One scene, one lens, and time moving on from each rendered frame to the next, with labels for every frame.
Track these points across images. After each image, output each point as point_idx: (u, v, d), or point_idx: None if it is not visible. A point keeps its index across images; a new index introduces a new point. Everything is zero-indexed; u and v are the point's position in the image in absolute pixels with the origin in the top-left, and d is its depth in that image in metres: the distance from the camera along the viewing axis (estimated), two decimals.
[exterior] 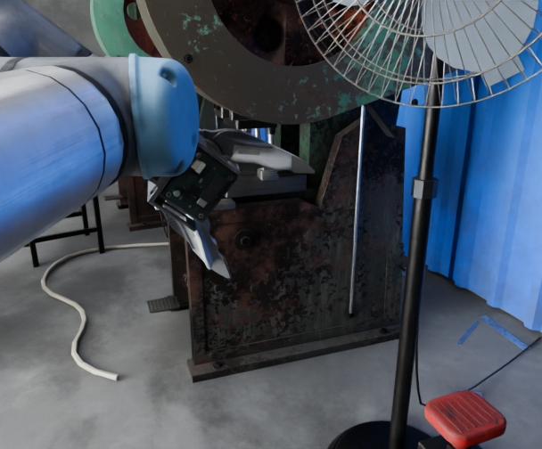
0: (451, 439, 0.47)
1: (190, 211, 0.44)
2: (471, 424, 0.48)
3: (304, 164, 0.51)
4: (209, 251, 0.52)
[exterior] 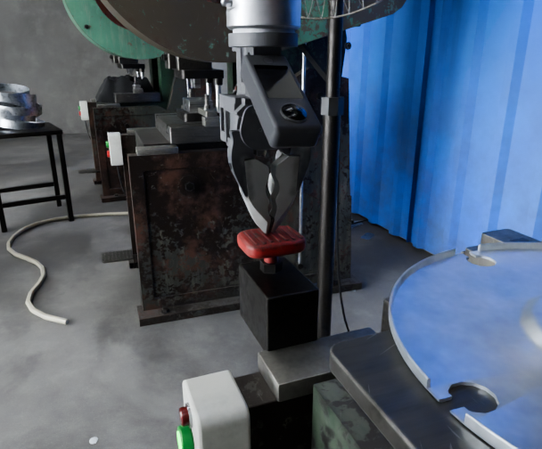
0: (248, 252, 0.52)
1: None
2: (269, 240, 0.52)
3: (258, 223, 0.54)
4: (277, 197, 0.55)
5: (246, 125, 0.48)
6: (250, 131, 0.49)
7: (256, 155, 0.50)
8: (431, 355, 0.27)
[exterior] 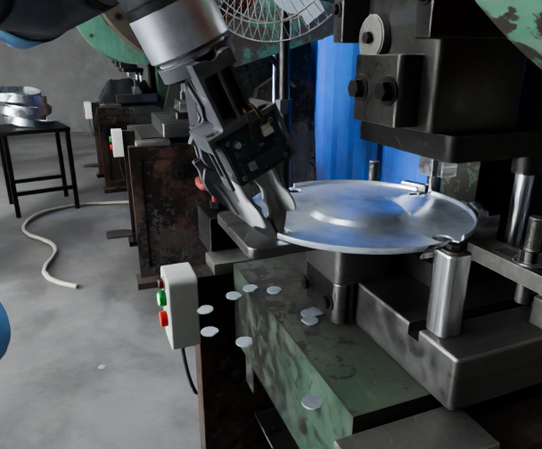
0: (200, 186, 0.86)
1: (238, 169, 0.43)
2: None
3: (283, 222, 0.53)
4: None
5: None
6: None
7: None
8: None
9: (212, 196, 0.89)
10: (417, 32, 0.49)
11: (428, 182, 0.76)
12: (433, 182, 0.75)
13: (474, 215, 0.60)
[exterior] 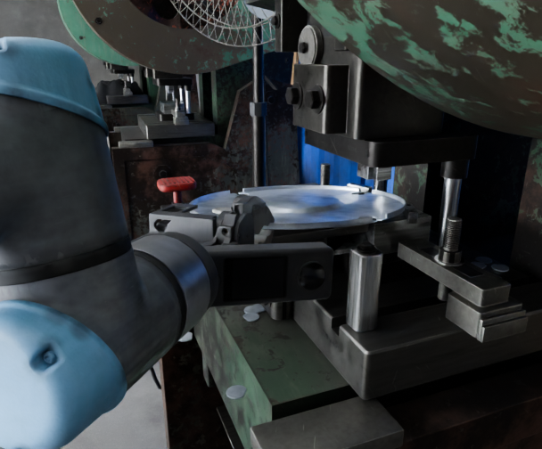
0: (160, 188, 0.89)
1: (171, 219, 0.46)
2: (173, 183, 0.90)
3: None
4: None
5: None
6: None
7: None
8: (204, 213, 0.61)
9: (174, 197, 0.93)
10: (336, 44, 0.52)
11: (374, 184, 0.79)
12: (379, 184, 0.79)
13: (405, 202, 0.63)
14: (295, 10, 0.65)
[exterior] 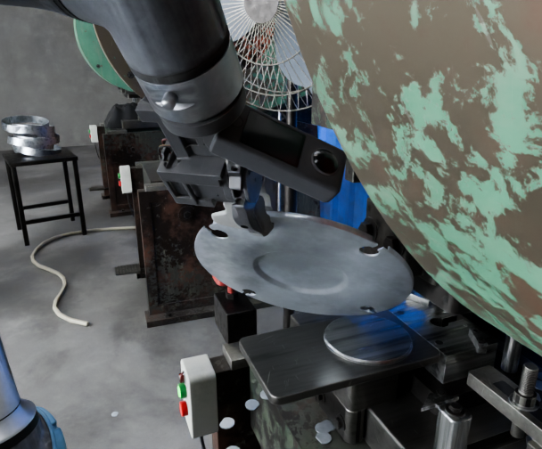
0: (217, 282, 0.92)
1: None
2: None
3: None
4: None
5: (250, 190, 0.43)
6: (252, 190, 0.43)
7: (255, 198, 0.46)
8: (209, 241, 0.61)
9: (228, 288, 0.95)
10: None
11: None
12: None
13: (413, 282, 0.60)
14: None
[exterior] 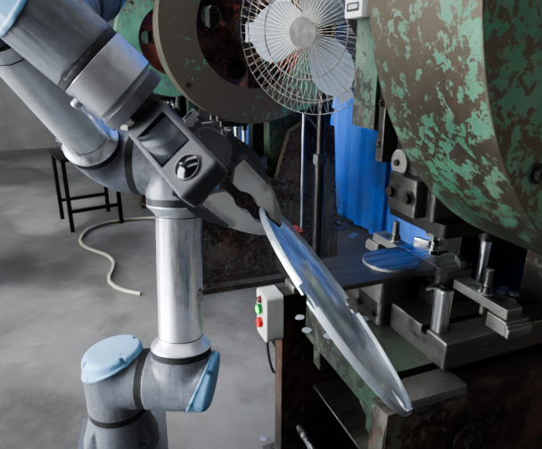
0: None
1: None
2: None
3: (259, 231, 0.55)
4: (261, 196, 0.54)
5: None
6: None
7: None
8: (285, 227, 0.65)
9: None
10: None
11: None
12: None
13: (373, 384, 0.44)
14: (390, 138, 1.07)
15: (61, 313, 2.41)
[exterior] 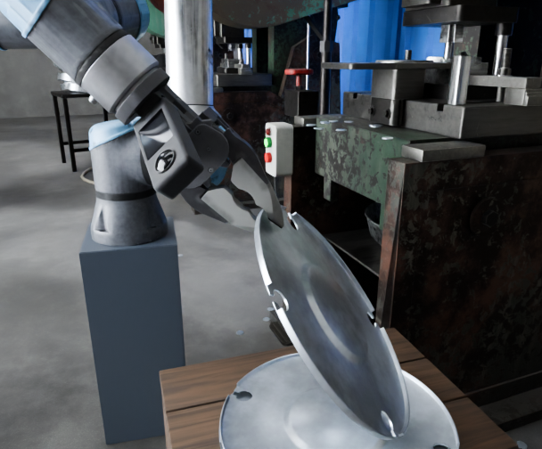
0: (291, 72, 1.29)
1: None
2: (299, 69, 1.30)
3: None
4: (264, 195, 0.54)
5: None
6: None
7: (207, 187, 0.52)
8: (306, 231, 0.64)
9: (297, 81, 1.33)
10: None
11: None
12: (447, 59, 1.18)
13: (334, 396, 0.42)
14: None
15: (64, 225, 2.38)
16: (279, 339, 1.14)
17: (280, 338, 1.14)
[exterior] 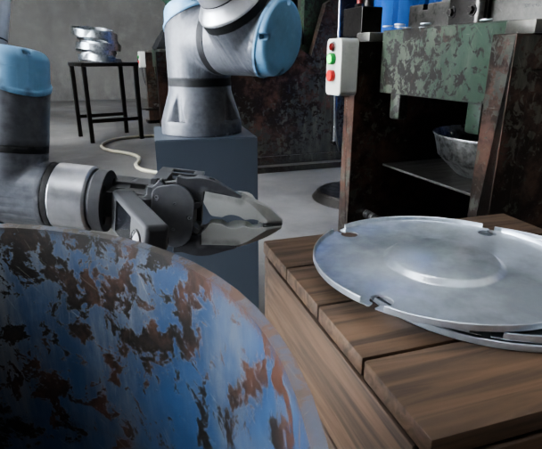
0: None
1: None
2: None
3: (270, 231, 0.55)
4: (249, 207, 0.55)
5: None
6: (173, 238, 0.53)
7: (198, 232, 0.54)
8: (366, 227, 0.64)
9: None
10: None
11: None
12: None
13: (492, 328, 0.40)
14: None
15: None
16: None
17: None
